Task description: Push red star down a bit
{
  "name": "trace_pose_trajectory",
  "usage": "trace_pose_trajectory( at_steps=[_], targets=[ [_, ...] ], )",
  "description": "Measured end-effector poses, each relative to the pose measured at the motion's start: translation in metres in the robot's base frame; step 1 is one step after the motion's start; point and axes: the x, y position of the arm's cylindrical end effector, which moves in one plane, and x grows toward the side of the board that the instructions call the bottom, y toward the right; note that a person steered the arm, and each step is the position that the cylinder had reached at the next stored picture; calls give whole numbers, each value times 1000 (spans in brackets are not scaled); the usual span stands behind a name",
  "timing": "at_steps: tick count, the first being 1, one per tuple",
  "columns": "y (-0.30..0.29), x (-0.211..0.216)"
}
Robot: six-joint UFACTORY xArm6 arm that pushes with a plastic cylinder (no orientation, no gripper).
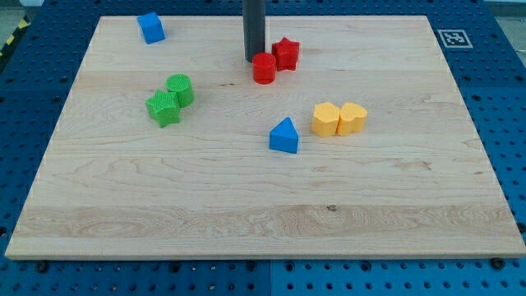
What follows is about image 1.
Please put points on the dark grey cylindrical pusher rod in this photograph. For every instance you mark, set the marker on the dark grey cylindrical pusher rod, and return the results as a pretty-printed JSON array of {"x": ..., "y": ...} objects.
[{"x": 253, "y": 18}]

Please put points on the red star block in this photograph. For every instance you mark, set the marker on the red star block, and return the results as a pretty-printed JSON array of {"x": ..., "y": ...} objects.
[{"x": 286, "y": 53}]

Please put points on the green star block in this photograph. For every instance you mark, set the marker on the green star block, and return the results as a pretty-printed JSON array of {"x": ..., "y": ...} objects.
[{"x": 164, "y": 108}]

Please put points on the red cylinder block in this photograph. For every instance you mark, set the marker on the red cylinder block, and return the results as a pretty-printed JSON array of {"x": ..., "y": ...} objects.
[{"x": 264, "y": 68}]

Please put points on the green cylinder block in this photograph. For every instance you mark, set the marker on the green cylinder block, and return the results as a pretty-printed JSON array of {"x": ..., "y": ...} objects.
[{"x": 180, "y": 85}]

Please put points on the blue cube block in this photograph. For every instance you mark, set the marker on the blue cube block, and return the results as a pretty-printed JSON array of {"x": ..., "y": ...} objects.
[{"x": 151, "y": 27}]

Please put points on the yellow pentagon block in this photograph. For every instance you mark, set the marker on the yellow pentagon block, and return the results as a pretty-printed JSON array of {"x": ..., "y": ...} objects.
[{"x": 325, "y": 119}]

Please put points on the blue triangle block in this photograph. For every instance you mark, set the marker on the blue triangle block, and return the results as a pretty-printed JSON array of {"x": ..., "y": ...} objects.
[{"x": 284, "y": 137}]

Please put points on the yellow heart block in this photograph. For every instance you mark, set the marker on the yellow heart block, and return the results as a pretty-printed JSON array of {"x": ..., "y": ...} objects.
[{"x": 352, "y": 118}]

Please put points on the light wooden board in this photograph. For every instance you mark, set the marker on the light wooden board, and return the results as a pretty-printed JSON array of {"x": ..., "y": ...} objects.
[{"x": 414, "y": 183}]

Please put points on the white fiducial marker tag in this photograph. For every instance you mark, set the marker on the white fiducial marker tag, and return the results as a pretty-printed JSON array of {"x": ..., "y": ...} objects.
[{"x": 454, "y": 39}]

